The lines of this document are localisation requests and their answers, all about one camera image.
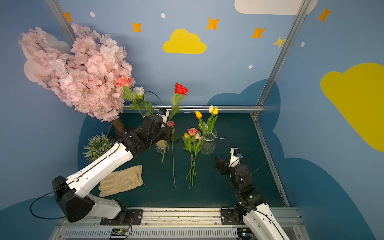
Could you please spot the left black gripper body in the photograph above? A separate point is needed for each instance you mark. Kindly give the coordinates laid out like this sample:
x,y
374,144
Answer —
x,y
166,132

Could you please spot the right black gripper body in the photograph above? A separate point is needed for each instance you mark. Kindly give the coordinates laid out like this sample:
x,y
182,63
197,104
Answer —
x,y
226,167

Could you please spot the white rose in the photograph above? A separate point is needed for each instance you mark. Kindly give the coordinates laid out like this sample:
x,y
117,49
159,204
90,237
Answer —
x,y
144,107

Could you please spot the orange yellow tulip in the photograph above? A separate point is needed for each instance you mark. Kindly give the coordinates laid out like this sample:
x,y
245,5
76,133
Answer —
x,y
202,125

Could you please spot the red rose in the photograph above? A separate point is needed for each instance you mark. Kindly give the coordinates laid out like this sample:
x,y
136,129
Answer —
x,y
180,94

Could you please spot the cream white tulip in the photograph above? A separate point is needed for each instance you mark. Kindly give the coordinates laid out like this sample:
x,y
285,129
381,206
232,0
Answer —
x,y
210,119

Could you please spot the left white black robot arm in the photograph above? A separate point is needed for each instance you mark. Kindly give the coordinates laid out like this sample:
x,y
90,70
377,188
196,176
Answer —
x,y
73,193

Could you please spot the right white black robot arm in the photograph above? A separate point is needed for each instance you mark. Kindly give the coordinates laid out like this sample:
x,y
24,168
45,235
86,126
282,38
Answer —
x,y
250,210

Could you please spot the yellow wavy glass vase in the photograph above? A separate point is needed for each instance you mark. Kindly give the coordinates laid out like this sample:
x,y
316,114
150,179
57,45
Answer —
x,y
162,146

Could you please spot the pink tulip on table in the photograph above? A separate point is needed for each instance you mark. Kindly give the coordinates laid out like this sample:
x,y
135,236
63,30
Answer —
x,y
188,147

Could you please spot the clear glass vase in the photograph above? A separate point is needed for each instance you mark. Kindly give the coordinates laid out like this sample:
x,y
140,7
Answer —
x,y
208,144

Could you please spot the pale pink tulip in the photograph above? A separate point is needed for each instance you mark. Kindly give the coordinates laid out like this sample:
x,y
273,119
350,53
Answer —
x,y
197,147

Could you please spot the beige cloth glove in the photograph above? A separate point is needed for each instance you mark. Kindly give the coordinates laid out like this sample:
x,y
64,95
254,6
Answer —
x,y
121,181

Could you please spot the right circuit board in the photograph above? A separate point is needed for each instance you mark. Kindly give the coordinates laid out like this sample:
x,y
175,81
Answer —
x,y
244,234

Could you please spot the circuit board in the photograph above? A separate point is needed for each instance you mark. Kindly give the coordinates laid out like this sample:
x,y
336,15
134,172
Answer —
x,y
119,233
244,234

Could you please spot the small green potted plant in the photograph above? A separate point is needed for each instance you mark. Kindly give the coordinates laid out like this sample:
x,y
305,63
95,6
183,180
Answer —
x,y
97,146

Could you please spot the pink cherry blossom tree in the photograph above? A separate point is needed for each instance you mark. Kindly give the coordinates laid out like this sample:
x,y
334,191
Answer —
x,y
84,79

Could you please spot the left circuit board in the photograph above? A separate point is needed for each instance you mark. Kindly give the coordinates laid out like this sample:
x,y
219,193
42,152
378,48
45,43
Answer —
x,y
119,233

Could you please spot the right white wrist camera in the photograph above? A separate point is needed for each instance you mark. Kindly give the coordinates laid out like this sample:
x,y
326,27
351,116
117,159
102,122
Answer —
x,y
236,156

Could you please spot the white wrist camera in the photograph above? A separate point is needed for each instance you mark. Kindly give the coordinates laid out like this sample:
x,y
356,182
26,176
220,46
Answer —
x,y
236,156
164,113

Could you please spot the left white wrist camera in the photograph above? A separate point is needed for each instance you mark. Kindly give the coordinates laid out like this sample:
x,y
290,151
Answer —
x,y
164,113

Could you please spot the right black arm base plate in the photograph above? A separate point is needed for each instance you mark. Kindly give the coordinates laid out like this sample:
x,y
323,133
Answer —
x,y
230,217

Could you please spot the aluminium front rail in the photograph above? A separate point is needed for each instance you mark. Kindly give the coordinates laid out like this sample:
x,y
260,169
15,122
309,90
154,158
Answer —
x,y
176,224

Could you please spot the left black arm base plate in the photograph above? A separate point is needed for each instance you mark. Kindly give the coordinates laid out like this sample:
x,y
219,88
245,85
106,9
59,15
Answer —
x,y
125,218

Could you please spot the aluminium left frame post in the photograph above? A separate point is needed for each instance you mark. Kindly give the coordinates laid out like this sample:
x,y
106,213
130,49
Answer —
x,y
60,16

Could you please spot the aluminium frame post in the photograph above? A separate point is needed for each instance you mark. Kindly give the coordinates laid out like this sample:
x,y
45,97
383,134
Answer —
x,y
303,11
60,16

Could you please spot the aluminium right frame post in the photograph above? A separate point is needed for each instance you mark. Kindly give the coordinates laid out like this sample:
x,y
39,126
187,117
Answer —
x,y
303,11

